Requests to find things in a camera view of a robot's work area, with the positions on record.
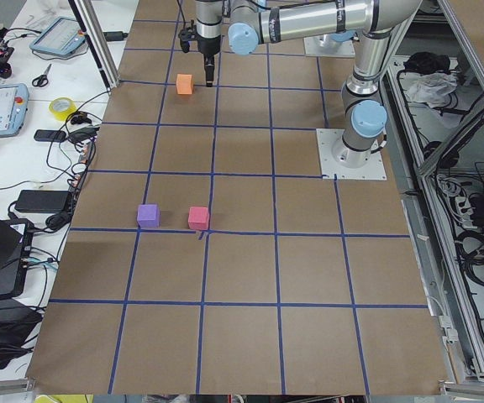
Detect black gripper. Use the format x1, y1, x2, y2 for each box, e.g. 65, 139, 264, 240
197, 35, 219, 87

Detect purple foam cube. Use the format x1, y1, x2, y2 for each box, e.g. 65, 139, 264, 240
137, 204, 160, 228

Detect far blue teach pendant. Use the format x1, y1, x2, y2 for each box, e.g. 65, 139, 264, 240
29, 17, 85, 59

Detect black handled scissors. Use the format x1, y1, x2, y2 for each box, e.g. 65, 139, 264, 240
31, 64, 52, 88

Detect orange foam cube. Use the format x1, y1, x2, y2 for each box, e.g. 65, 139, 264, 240
176, 74, 194, 95

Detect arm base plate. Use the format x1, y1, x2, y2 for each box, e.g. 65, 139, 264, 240
303, 34, 355, 59
316, 128, 387, 181

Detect black power adapter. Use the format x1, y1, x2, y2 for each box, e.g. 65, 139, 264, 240
15, 190, 71, 213

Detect pink foam cube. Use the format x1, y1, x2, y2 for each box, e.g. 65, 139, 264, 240
187, 206, 210, 231

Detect yellow tape roll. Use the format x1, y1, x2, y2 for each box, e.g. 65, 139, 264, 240
49, 97, 77, 122

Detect white crumpled cloth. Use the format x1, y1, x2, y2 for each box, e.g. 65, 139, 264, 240
406, 73, 458, 107

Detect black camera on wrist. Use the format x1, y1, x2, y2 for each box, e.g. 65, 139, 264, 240
178, 19, 197, 54

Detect aluminium frame post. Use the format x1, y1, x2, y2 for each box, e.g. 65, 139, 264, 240
68, 0, 119, 91

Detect black small remote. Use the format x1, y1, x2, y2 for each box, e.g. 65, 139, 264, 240
34, 129, 67, 143

